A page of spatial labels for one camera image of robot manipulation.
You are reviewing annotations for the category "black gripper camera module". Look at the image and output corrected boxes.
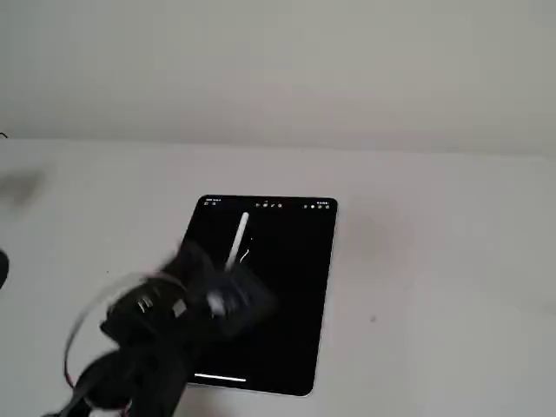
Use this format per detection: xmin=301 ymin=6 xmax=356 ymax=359
xmin=189 ymin=263 xmax=280 ymax=339

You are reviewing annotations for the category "black screen silver tablet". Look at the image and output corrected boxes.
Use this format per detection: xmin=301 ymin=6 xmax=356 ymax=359
xmin=175 ymin=195 xmax=339 ymax=398

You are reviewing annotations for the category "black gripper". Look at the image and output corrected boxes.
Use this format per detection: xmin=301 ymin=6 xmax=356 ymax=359
xmin=161 ymin=240 xmax=214 ymax=301

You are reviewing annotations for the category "white stylus pencil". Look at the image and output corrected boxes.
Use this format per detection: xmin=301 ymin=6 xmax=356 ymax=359
xmin=225 ymin=210 xmax=252 ymax=271

